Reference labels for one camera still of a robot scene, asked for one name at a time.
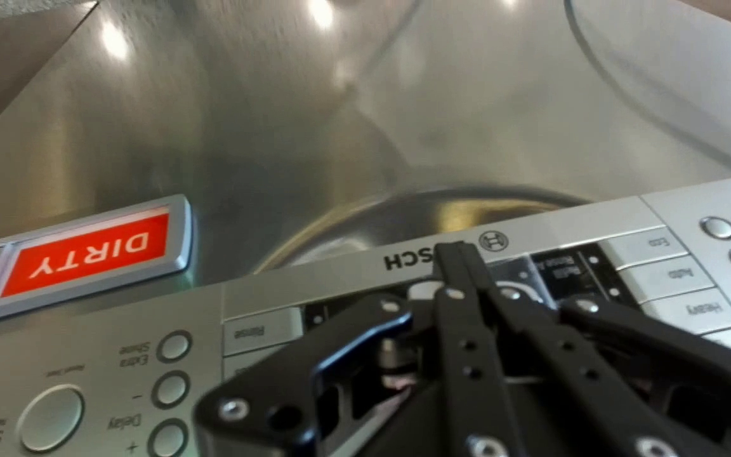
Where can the red dirty magnet sign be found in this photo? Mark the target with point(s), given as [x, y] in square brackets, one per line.
[88, 255]

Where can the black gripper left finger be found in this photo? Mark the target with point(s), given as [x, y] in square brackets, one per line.
[297, 365]

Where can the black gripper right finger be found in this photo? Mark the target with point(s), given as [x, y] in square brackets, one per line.
[636, 372]

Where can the stainless steel Bosch dishwasher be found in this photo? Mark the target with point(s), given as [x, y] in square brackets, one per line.
[381, 103]

